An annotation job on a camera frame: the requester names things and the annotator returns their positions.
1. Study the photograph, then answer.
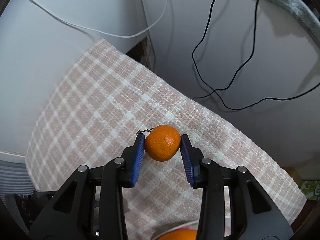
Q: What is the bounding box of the floral white plate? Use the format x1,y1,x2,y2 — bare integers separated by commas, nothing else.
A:
151,220,199,239

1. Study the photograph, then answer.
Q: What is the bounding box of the pink plaid tablecloth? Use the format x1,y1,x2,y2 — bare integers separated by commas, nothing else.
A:
25,40,306,239

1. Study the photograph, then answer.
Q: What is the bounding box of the tangerine with stem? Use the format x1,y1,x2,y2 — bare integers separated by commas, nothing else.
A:
136,125,181,162

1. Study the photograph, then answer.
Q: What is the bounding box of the large orange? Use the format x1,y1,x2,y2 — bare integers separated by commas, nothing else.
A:
158,229,197,240

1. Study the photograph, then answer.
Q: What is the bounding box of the green carton box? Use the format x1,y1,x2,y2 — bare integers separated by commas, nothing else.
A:
300,180,320,201

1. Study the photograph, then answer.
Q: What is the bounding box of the black ring light cable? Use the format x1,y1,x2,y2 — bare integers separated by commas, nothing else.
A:
220,81,320,112

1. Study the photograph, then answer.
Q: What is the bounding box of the white cable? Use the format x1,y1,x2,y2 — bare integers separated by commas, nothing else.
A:
18,0,170,40

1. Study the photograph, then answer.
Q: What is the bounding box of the black cable left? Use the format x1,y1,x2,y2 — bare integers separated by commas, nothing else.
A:
191,0,278,111

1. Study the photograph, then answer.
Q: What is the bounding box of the black cable middle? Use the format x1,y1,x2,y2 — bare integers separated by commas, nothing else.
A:
191,0,298,100

